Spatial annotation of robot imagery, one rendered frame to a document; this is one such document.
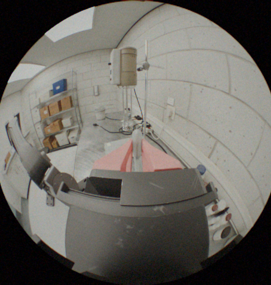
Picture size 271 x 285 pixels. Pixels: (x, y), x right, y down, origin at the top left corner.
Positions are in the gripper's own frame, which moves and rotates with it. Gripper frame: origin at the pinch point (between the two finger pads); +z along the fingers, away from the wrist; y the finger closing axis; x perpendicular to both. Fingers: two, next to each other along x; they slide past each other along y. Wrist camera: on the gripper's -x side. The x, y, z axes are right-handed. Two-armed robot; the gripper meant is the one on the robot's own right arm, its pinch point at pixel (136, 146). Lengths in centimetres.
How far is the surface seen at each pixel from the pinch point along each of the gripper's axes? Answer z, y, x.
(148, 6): 61, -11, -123
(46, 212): -17, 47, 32
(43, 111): 130, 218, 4
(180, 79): 45, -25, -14
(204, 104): 28.4, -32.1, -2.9
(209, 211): -9.3, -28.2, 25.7
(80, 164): 22, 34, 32
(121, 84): 35.8, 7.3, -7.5
